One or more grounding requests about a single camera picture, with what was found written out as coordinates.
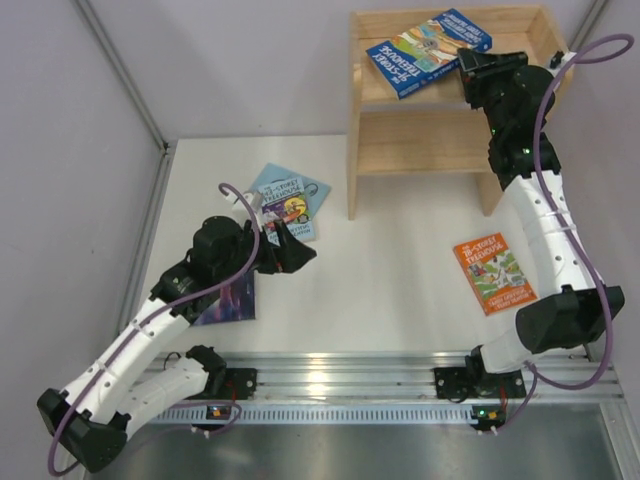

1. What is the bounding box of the blue 91-storey treehouse book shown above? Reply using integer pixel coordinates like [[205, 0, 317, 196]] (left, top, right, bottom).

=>
[[366, 8, 493, 100]]

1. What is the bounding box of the orange 78-storey treehouse book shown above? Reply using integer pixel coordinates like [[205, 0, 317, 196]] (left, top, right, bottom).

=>
[[453, 233, 537, 316]]

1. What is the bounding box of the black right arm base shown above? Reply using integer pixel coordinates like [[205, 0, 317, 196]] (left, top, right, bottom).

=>
[[433, 367, 478, 404]]

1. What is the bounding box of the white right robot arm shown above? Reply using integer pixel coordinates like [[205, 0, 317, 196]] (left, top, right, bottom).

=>
[[457, 48, 625, 382]]

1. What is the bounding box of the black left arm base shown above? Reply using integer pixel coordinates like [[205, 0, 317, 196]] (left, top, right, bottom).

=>
[[214, 368, 258, 401]]

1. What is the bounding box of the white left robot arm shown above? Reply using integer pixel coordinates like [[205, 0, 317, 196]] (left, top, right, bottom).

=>
[[37, 216, 317, 473]]

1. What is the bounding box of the light blue 143-storey treehouse book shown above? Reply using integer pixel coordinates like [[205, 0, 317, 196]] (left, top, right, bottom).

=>
[[258, 177, 316, 245]]

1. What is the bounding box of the purple galaxy cover book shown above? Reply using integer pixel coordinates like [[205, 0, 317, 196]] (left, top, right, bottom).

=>
[[194, 272, 256, 326]]

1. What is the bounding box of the light blue thin booklet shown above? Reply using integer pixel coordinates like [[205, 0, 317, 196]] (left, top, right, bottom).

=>
[[249, 163, 331, 217]]

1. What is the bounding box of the wooden two-tier shelf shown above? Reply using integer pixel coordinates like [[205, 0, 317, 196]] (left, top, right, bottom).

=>
[[346, 4, 568, 220]]

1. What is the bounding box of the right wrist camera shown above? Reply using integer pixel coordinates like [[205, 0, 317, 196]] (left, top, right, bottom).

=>
[[547, 50, 566, 70]]

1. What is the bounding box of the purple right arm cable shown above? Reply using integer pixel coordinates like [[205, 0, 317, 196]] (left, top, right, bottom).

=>
[[492, 33, 636, 435]]

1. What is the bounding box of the aluminium mounting rail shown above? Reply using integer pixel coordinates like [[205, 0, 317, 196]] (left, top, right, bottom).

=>
[[149, 349, 624, 426]]

